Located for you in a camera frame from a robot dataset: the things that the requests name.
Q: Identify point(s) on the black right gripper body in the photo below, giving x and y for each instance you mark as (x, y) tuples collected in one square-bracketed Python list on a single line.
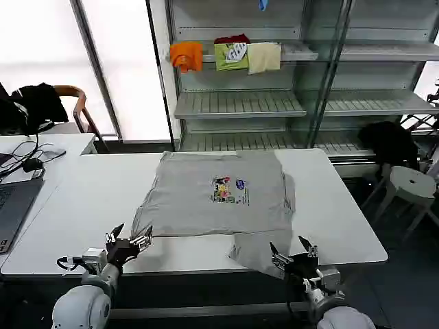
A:
[(302, 265)]

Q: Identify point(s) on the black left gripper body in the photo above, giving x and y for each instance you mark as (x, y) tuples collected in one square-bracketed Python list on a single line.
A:
[(121, 252)]

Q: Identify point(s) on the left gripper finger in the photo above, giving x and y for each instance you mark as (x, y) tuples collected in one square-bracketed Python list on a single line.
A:
[(111, 237), (144, 241)]

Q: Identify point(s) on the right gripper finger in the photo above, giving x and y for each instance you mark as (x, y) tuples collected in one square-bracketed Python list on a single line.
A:
[(281, 261), (310, 250)]

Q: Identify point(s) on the grey printed T-shirt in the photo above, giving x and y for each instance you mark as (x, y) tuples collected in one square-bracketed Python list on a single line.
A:
[(205, 212)]

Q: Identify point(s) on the white label card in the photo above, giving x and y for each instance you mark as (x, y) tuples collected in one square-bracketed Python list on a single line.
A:
[(37, 173)]

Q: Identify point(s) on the dark grey laptop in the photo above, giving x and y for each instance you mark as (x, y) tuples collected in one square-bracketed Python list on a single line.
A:
[(17, 205)]

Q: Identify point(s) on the black power adapter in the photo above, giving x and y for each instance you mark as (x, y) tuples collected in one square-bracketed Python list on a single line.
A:
[(31, 164)]

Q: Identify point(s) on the white round stool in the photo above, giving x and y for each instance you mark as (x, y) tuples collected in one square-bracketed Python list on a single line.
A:
[(411, 183)]

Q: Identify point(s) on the black garment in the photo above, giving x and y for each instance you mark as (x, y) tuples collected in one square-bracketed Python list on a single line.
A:
[(391, 140)]

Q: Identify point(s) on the wooden chair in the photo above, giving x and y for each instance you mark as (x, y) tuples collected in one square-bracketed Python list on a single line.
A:
[(82, 103)]

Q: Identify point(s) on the black jacket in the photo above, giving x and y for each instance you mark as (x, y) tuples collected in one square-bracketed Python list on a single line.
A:
[(41, 99)]

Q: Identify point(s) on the metal shelf rack with clothes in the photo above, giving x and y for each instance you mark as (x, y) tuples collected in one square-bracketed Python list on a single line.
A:
[(240, 106)]

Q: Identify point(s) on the black upright panel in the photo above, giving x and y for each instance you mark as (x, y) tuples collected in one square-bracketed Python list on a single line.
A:
[(2, 90)]

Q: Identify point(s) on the grey window frame post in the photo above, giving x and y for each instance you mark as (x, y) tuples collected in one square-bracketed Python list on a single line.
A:
[(99, 75)]

